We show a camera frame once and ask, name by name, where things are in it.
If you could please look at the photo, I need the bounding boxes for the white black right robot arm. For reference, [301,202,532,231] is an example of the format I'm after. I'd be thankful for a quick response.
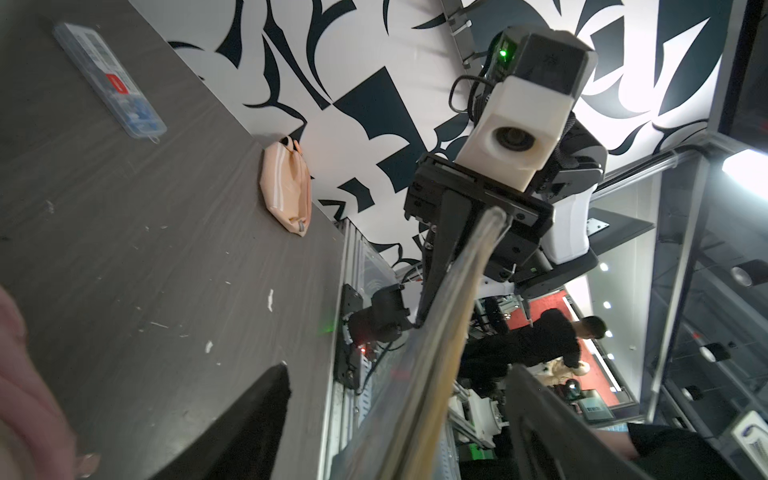
[404,26,607,324]

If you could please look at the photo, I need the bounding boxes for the illustrated Chinese story book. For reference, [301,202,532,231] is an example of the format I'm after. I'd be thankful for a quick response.
[330,207,509,479]

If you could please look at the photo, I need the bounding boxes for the peach pencil pouch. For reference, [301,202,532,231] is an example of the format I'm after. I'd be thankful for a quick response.
[259,136,312,237]

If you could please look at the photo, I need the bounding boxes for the black wall hook rail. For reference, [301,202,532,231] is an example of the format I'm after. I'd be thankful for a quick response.
[440,0,485,74]

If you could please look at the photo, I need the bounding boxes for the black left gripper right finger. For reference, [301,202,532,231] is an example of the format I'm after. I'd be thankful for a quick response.
[505,365,648,480]

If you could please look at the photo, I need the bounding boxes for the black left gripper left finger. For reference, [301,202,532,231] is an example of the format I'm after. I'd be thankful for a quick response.
[154,362,291,480]

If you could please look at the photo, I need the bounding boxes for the pink student backpack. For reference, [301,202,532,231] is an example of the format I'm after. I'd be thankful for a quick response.
[1,291,100,479]

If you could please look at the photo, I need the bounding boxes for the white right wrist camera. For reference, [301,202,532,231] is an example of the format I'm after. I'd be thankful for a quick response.
[455,76,575,192]

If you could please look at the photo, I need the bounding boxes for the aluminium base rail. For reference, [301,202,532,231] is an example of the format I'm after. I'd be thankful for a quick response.
[317,219,398,479]

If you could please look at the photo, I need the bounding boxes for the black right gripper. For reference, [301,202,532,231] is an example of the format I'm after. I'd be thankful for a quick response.
[404,154,554,327]

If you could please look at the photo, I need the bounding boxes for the person in black clothes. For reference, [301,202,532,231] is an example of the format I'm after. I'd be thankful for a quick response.
[458,309,608,384]

